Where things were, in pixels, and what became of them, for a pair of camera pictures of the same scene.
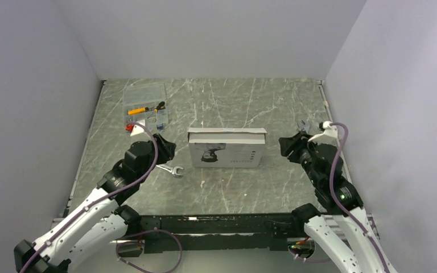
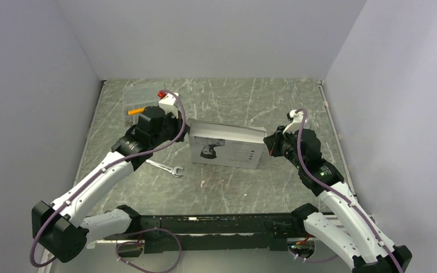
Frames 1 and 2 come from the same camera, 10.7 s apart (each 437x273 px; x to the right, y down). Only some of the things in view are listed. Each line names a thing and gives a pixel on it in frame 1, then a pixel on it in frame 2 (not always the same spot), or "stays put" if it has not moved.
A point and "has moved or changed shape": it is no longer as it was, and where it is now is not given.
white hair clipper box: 226,147 has moved or changed shape
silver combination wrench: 173,170 stays put
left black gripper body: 163,153 to 171,131
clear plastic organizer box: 145,103 stays put
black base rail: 200,234 stays put
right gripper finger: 289,147 to 271,143
